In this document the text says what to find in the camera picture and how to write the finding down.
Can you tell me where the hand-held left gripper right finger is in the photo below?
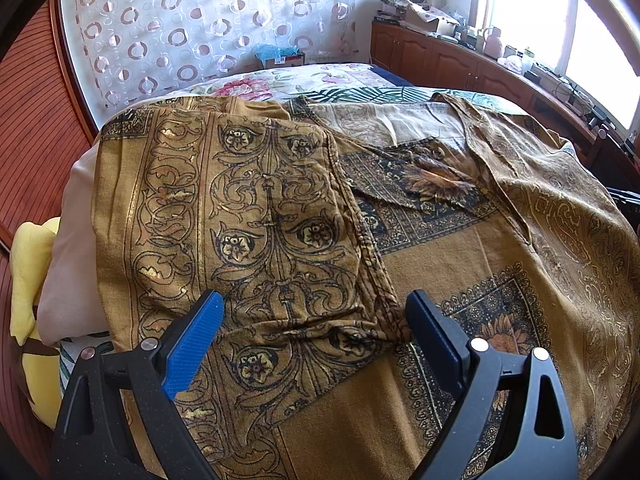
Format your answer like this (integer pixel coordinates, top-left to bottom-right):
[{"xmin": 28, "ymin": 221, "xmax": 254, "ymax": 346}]
[{"xmin": 405, "ymin": 290, "xmax": 581, "ymax": 480}]

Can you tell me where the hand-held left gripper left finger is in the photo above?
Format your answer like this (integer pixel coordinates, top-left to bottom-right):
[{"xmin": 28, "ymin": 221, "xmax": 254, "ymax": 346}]
[{"xmin": 50, "ymin": 289, "xmax": 226, "ymax": 480}]

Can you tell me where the mustard patterned garment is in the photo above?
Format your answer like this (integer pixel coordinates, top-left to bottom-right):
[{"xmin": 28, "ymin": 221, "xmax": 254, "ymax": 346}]
[{"xmin": 95, "ymin": 92, "xmax": 626, "ymax": 480}]

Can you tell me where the pink pillow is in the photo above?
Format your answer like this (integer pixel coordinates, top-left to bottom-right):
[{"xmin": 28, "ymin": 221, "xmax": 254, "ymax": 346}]
[{"xmin": 37, "ymin": 147, "xmax": 116, "ymax": 346}]

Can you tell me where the yellow pillow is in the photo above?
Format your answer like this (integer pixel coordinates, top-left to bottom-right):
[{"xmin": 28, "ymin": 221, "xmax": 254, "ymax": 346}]
[{"xmin": 10, "ymin": 217, "xmax": 66, "ymax": 431}]

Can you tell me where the navy blanket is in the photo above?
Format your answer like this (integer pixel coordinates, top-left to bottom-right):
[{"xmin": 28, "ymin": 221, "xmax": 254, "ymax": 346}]
[{"xmin": 372, "ymin": 62, "xmax": 416, "ymax": 86}]

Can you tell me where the ribbed wooden headboard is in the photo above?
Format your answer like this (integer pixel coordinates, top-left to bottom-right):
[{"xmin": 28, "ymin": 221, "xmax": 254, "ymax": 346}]
[{"xmin": 0, "ymin": 0, "xmax": 101, "ymax": 461}]

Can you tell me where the floral quilt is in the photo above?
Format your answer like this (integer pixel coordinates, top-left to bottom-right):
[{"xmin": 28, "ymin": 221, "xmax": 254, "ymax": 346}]
[{"xmin": 165, "ymin": 62, "xmax": 396, "ymax": 111}]

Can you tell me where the long wooden cabinet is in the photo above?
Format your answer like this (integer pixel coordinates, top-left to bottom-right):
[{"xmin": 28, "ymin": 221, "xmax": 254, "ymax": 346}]
[{"xmin": 370, "ymin": 20, "xmax": 640, "ymax": 191}]

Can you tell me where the box with blue bag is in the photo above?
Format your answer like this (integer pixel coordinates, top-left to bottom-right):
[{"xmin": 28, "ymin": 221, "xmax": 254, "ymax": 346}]
[{"xmin": 255, "ymin": 42, "xmax": 306, "ymax": 68}]

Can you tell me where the open cardboard box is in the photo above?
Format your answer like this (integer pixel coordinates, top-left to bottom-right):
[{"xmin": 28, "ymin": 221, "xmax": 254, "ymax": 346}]
[{"xmin": 404, "ymin": 0, "xmax": 458, "ymax": 36}]

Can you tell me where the circle patterned sheer curtain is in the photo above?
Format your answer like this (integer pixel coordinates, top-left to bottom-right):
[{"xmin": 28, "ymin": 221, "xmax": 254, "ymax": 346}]
[{"xmin": 60, "ymin": 0, "xmax": 368, "ymax": 126}]

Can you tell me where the bright window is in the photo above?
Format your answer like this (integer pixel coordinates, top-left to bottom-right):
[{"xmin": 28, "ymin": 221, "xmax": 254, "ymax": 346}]
[{"xmin": 470, "ymin": 0, "xmax": 640, "ymax": 136}]

